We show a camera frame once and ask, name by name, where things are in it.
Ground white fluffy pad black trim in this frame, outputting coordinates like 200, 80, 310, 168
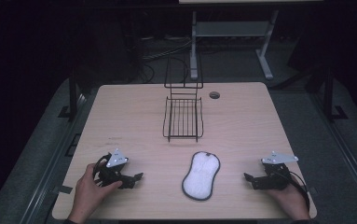
181, 150, 222, 202

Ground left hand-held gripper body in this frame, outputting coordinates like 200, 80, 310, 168
92, 147, 137, 190

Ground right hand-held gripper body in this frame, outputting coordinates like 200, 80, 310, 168
250, 150, 299, 191

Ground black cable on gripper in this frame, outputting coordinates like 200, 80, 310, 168
286, 173, 310, 213

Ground grey metal table frame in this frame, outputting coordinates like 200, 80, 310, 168
189, 8, 281, 80

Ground black metal stand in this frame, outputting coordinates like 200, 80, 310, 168
58, 66, 87, 120
305, 62, 349, 123

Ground person's left hand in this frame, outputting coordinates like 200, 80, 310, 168
67, 163, 124, 224

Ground black wire rack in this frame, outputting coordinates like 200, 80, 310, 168
162, 51, 205, 144

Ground floor cables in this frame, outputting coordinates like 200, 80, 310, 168
137, 35, 196, 83

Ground person's right hand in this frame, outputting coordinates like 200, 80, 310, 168
263, 173, 311, 221

